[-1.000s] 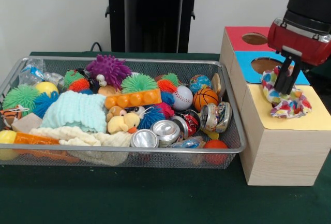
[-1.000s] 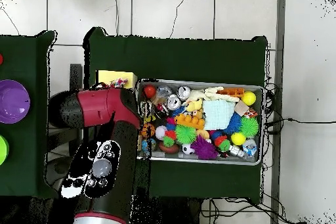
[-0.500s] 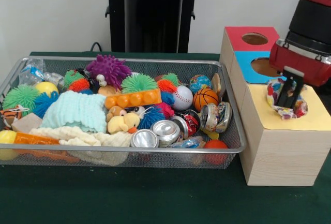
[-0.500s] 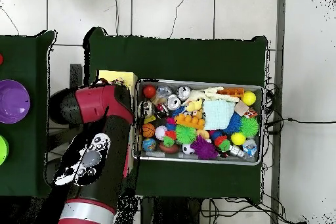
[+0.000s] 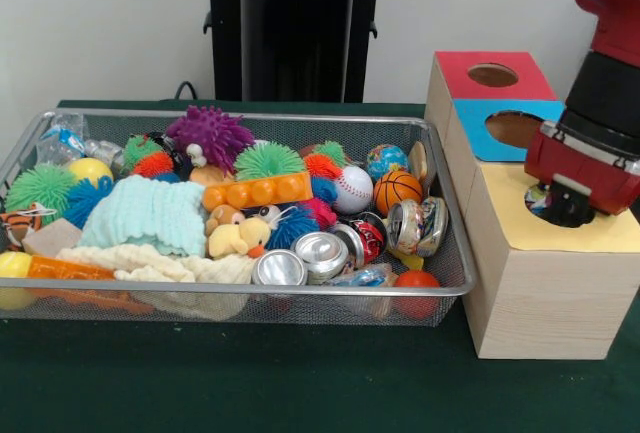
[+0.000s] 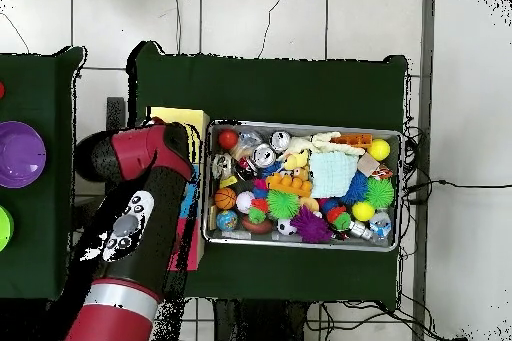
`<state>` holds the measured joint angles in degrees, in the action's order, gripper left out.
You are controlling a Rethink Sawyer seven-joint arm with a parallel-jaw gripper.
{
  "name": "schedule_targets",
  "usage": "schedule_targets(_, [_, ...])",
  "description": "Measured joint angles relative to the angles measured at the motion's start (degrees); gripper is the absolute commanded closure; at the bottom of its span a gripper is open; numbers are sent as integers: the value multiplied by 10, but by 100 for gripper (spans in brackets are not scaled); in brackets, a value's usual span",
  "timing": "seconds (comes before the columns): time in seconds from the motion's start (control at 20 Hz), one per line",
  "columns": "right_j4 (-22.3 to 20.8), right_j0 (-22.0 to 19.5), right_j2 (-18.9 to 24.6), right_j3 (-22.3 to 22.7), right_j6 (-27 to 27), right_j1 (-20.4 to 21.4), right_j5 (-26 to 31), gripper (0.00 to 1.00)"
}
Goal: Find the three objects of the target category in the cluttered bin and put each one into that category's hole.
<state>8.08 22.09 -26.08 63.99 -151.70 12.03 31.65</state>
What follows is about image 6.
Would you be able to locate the wooden box with three holes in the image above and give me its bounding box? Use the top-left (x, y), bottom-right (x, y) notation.
top-left (145, 106), bottom-right (211, 273)

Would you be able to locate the small baseball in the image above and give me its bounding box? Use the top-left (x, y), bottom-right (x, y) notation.
top-left (236, 190), bottom-right (256, 214)

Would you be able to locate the orange toy building brick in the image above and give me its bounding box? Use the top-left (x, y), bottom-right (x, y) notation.
top-left (265, 172), bottom-right (314, 198)

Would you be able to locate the yellow plush duck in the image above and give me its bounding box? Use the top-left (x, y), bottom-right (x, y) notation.
top-left (282, 149), bottom-right (310, 171)

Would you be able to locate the red-orange ball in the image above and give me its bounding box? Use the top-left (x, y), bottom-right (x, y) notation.
top-left (218, 129), bottom-right (239, 150)

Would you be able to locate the small basketball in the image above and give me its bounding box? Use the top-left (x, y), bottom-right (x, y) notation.
top-left (214, 187), bottom-right (238, 211)

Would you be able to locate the bright green spiky ball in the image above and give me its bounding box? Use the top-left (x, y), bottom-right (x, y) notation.
top-left (266, 190), bottom-right (301, 221)

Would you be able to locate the mint green cloth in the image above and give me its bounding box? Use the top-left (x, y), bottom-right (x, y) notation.
top-left (308, 151), bottom-right (359, 199)

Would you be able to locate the purple spiky toy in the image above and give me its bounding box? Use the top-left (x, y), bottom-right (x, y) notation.
top-left (290, 206), bottom-right (334, 244)

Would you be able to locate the dark green table cloth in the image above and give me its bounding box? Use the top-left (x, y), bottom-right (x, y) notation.
top-left (125, 40), bottom-right (411, 312)

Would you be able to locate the blue spiky ball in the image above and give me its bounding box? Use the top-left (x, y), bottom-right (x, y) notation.
top-left (341, 170), bottom-right (369, 205)

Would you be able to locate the green cloth side table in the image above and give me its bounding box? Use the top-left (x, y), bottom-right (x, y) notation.
top-left (0, 46), bottom-right (87, 300)

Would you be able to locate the purple plastic bowl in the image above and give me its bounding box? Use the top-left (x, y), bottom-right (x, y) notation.
top-left (0, 120), bottom-right (47, 189)

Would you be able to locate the green round item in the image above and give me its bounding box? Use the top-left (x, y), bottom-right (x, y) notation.
top-left (0, 205), bottom-right (14, 253)

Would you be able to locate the shallow wire mesh bin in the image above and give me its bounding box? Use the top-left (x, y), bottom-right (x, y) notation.
top-left (201, 118), bottom-right (403, 253)

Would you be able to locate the black power cable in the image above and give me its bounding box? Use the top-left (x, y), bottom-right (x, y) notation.
top-left (403, 178), bottom-right (512, 196)

